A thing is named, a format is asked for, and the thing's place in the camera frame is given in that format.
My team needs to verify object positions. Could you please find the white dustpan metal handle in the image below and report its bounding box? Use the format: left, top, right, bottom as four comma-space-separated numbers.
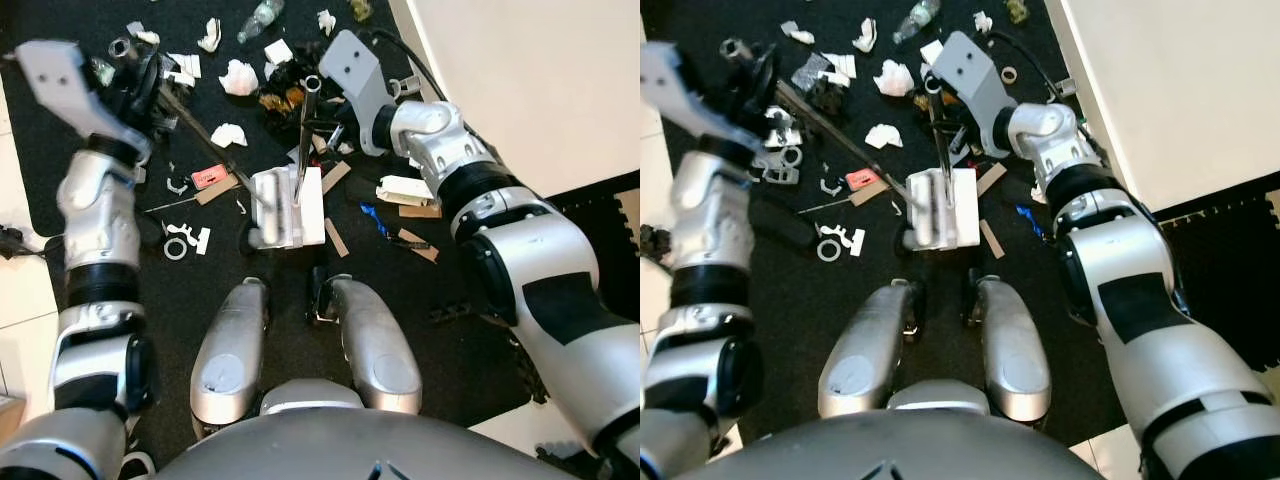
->
903, 73, 981, 251
245, 73, 329, 251

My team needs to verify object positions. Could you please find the metal handled white broom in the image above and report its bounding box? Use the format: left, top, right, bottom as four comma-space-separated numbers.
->
108, 36, 281, 251
720, 36, 931, 251

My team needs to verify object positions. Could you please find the black foam floor mat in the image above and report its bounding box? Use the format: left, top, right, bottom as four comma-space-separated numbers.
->
545, 172, 641, 346
1150, 180, 1280, 371

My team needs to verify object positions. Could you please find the silver white packet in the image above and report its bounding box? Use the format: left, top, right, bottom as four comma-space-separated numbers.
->
765, 105, 801, 146

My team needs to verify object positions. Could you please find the black and yellow object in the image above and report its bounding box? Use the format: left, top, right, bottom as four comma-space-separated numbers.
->
258, 65, 321, 126

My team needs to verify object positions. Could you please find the large white crumpled tissue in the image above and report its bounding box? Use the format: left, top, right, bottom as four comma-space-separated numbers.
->
220, 60, 259, 98
873, 60, 916, 98

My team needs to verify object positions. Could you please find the white rectangular packet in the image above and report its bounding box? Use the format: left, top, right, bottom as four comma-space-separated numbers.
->
378, 175, 436, 208

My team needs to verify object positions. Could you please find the black carpet mat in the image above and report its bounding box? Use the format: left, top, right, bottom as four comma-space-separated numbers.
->
0, 0, 441, 241
770, 190, 1171, 446
130, 180, 641, 441
640, 0, 1081, 241

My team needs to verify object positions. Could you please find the clear plastic bottle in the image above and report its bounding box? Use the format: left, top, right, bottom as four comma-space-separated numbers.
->
238, 0, 284, 43
893, 0, 941, 43

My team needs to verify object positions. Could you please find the silver right robot leg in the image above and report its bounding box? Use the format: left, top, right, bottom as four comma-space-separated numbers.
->
318, 275, 423, 416
968, 275, 1051, 426

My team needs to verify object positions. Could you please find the silver robot leg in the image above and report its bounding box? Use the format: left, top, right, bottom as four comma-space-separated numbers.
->
818, 280, 906, 419
318, 275, 423, 416
968, 275, 1051, 426
190, 278, 271, 436

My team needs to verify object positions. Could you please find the silver left robot leg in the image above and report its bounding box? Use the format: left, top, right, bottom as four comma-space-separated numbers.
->
818, 280, 906, 419
190, 278, 271, 436

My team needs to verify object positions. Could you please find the grey robot torso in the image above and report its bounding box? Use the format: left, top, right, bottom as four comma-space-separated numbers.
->
150, 380, 601, 480
665, 380, 1146, 480

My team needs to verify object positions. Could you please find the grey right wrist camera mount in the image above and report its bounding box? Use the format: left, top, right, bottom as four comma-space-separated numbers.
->
930, 30, 1011, 156
320, 28, 396, 156

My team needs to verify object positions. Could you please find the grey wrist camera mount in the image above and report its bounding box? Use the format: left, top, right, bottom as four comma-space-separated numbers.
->
320, 28, 396, 156
640, 40, 761, 151
930, 30, 1011, 156
15, 40, 151, 161

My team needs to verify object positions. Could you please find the grey double ring bracket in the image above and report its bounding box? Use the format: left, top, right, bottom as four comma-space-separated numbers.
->
760, 145, 806, 186

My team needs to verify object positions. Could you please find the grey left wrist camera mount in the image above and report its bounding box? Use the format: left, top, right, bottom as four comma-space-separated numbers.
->
640, 40, 761, 151
15, 40, 151, 161

